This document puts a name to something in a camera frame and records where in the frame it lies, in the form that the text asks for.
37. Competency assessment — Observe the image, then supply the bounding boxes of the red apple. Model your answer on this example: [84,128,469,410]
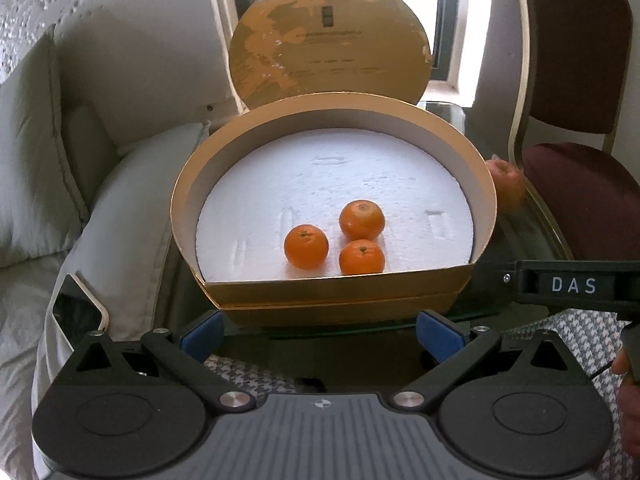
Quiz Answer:
[485,158,526,214]

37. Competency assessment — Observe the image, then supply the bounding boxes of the round golden box lid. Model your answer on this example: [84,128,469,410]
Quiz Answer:
[229,0,432,108]

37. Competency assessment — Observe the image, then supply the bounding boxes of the person's right hand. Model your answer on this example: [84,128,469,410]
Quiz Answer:
[611,348,640,460]

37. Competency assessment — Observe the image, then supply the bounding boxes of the houndstooth patterned cloth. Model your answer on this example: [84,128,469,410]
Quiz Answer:
[205,310,639,479]

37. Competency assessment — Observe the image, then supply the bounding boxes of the smartphone with beige case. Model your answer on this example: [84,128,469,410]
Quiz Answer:
[52,273,110,349]

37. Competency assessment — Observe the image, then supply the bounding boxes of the white pillow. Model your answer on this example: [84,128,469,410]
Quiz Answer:
[23,122,209,416]

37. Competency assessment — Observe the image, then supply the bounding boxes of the front mandarin orange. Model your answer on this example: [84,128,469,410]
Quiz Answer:
[338,240,385,275]

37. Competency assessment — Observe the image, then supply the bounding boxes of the mandarin orange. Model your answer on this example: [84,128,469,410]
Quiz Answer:
[338,200,386,240]
[338,240,385,275]
[283,224,329,270]

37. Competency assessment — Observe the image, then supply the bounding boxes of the back mandarin orange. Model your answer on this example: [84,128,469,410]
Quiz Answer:
[338,200,386,240]

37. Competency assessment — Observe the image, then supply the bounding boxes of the left mandarin orange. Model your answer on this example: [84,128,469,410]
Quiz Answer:
[283,224,329,270]

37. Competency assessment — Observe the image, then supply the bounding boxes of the white foam insert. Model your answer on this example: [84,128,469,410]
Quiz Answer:
[195,129,474,283]

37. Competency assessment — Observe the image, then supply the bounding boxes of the dark red chair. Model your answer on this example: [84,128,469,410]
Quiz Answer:
[509,0,639,261]

